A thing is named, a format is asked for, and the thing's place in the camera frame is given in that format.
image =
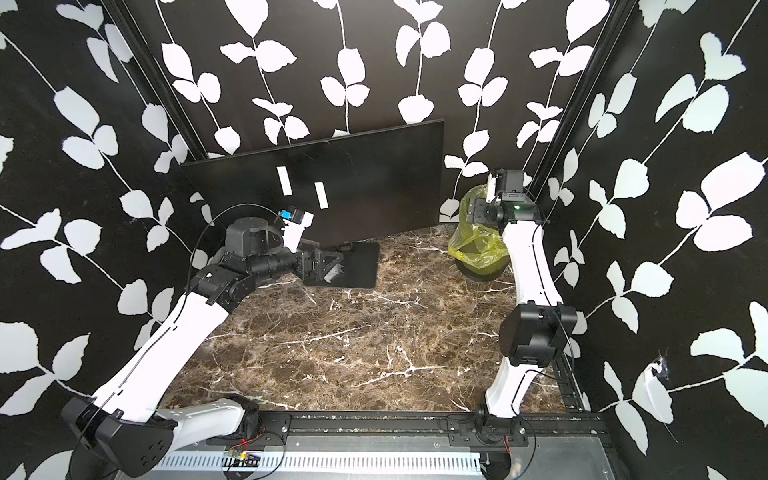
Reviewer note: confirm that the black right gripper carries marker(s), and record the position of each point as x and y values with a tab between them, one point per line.
477	212

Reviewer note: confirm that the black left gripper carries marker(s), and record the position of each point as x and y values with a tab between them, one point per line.
316	271

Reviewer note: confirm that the white sticky note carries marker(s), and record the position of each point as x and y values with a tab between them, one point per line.
321	195
284	180

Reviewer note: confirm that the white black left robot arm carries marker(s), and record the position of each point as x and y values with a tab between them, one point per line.
121	424

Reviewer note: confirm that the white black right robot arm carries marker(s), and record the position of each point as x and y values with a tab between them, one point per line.
539	327

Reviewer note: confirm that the black monitor stand base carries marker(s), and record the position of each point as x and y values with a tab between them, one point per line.
360	266

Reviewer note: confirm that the black computer monitor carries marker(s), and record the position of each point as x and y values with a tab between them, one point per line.
378	183

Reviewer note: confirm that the bin with yellow bag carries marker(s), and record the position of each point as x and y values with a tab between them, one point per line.
478	250

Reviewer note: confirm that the small green circuit board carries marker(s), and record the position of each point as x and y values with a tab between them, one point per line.
236	459

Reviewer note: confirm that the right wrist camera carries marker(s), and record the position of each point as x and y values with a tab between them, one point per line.
506	185

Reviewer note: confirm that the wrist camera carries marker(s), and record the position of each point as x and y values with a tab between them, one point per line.
506	185
295	222

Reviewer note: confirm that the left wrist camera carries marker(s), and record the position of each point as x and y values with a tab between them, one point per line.
295	222

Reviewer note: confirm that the black mounting rail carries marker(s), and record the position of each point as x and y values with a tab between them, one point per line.
459	429

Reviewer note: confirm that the white ventilated cable duct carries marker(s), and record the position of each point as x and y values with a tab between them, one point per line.
397	463

